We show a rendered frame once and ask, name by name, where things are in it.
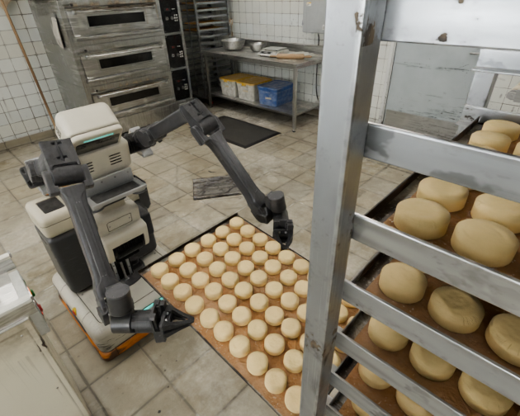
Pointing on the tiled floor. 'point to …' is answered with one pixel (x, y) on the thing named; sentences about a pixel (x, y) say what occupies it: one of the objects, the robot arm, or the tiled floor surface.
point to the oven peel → (23, 51)
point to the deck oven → (118, 55)
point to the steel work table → (269, 65)
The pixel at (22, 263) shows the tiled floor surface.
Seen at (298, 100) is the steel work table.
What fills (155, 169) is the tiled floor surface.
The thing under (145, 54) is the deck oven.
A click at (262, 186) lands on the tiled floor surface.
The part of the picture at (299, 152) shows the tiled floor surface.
